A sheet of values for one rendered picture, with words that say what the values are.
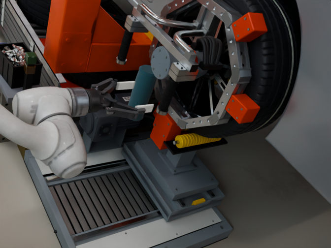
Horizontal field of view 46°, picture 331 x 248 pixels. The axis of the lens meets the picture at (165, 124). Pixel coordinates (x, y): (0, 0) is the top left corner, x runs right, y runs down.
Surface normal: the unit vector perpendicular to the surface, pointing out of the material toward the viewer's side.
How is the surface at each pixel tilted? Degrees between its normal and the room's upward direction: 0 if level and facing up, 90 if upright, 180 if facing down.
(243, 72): 45
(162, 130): 90
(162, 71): 90
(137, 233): 0
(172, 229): 0
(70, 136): 26
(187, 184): 0
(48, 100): 19
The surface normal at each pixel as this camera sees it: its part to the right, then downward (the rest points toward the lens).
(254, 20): 0.55, -0.26
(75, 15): 0.51, 0.64
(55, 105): 0.47, -0.58
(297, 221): 0.31, -0.76
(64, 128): 0.68, -0.62
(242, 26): -0.80, 0.11
